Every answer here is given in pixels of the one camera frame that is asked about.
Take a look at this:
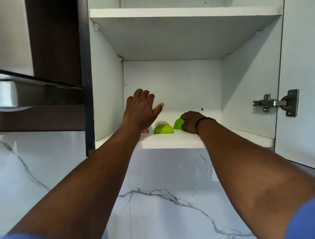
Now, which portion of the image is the person's left hand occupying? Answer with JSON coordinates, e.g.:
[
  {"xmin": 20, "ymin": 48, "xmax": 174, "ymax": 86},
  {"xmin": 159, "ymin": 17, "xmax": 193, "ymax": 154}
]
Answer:
[{"xmin": 122, "ymin": 88, "xmax": 165, "ymax": 134}]

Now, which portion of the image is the person's right hand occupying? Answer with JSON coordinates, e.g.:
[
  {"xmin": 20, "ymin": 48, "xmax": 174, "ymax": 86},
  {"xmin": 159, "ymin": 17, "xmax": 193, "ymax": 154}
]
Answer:
[{"xmin": 180, "ymin": 111, "xmax": 210, "ymax": 135}]

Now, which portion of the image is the green round bowl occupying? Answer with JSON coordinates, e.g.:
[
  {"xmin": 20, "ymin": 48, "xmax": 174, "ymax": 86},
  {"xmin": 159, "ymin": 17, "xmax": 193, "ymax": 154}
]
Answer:
[{"xmin": 173, "ymin": 118, "xmax": 186, "ymax": 130}]

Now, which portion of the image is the green square bowl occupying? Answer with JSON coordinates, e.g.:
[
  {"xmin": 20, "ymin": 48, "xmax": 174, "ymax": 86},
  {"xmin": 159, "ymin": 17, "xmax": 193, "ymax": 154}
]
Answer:
[{"xmin": 154, "ymin": 124, "xmax": 175, "ymax": 135}]

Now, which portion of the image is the beige ribbed corner wall cabinet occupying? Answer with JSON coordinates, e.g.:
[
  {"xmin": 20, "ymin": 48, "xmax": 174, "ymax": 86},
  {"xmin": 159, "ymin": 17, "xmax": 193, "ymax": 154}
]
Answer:
[{"xmin": 78, "ymin": 0, "xmax": 315, "ymax": 169}]

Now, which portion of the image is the person's right forearm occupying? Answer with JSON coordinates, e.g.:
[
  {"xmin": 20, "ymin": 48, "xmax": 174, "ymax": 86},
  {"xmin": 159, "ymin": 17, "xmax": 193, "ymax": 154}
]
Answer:
[{"xmin": 198, "ymin": 119, "xmax": 315, "ymax": 239}]

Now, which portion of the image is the person's left forearm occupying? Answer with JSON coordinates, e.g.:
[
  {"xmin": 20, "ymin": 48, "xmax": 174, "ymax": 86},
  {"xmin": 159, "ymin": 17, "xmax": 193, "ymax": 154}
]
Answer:
[{"xmin": 7, "ymin": 124, "xmax": 143, "ymax": 239}]

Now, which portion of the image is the white cabinet shelf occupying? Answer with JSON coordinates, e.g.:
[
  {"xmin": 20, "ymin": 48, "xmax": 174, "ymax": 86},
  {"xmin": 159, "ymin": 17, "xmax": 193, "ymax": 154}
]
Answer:
[{"xmin": 89, "ymin": 7, "xmax": 283, "ymax": 61}]

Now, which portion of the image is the metal cabinet door hinge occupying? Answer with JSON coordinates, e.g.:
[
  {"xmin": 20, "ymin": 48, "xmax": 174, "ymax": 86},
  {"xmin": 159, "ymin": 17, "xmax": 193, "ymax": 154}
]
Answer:
[{"xmin": 253, "ymin": 89, "xmax": 300, "ymax": 117}]

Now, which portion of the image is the person's blue shirt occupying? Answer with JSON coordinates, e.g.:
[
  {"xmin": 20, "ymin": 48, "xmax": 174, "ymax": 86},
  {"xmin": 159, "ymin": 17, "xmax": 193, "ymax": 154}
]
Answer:
[{"xmin": 0, "ymin": 198, "xmax": 315, "ymax": 239}]

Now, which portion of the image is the black wristband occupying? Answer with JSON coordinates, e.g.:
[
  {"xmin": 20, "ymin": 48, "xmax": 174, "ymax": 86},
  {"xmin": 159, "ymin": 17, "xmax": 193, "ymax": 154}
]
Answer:
[{"xmin": 196, "ymin": 117, "xmax": 218, "ymax": 135}]

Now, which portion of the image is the stainless steel range hood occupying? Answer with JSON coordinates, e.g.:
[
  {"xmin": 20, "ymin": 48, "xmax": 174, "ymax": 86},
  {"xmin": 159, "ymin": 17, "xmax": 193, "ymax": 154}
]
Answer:
[{"xmin": 0, "ymin": 0, "xmax": 84, "ymax": 113}]

